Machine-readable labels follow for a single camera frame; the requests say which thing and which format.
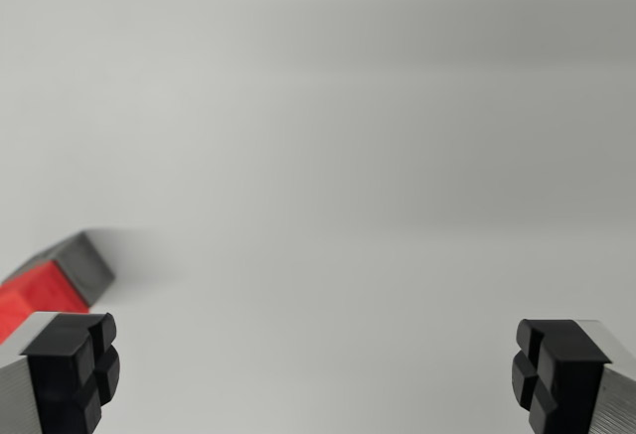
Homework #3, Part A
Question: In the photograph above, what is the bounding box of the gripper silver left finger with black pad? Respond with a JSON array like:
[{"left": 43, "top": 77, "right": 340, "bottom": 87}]
[{"left": 0, "top": 310, "right": 122, "bottom": 434}]

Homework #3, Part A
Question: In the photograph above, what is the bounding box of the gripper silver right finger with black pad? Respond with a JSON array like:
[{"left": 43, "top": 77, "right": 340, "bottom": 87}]
[{"left": 510, "top": 318, "right": 636, "bottom": 434}]

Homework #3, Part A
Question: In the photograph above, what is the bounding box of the red embossed cube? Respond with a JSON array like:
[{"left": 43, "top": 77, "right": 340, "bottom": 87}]
[{"left": 0, "top": 259, "right": 92, "bottom": 346}]

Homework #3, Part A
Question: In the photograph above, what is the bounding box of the grey embossed cube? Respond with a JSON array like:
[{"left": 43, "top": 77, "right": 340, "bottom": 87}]
[{"left": 0, "top": 228, "right": 117, "bottom": 309}]

